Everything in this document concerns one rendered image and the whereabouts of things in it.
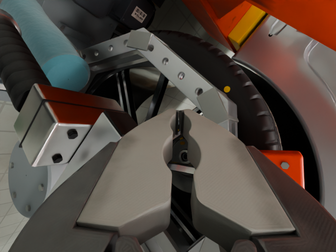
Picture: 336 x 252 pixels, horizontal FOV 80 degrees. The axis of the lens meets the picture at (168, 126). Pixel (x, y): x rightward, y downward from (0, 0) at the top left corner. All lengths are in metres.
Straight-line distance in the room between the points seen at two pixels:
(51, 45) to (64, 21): 0.54
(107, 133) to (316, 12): 0.25
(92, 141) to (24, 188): 0.23
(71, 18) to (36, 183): 0.73
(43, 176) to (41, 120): 0.17
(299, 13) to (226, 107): 0.14
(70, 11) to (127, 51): 0.54
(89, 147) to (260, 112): 0.30
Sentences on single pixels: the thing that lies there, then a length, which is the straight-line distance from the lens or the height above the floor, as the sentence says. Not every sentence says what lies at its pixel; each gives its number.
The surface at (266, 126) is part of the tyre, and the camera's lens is 0.39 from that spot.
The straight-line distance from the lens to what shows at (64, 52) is 0.41.
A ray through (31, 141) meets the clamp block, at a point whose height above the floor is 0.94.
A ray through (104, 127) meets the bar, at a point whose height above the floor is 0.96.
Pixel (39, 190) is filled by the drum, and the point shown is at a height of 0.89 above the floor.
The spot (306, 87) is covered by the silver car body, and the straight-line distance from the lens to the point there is 0.71.
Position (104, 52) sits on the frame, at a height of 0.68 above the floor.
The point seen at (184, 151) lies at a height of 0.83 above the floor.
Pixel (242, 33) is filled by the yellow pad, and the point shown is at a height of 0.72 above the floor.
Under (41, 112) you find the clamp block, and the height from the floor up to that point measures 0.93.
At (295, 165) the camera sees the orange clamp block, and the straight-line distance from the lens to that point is 0.30.
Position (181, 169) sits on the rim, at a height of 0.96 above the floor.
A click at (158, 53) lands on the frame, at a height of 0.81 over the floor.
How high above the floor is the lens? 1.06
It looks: 24 degrees down
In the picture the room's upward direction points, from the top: 138 degrees clockwise
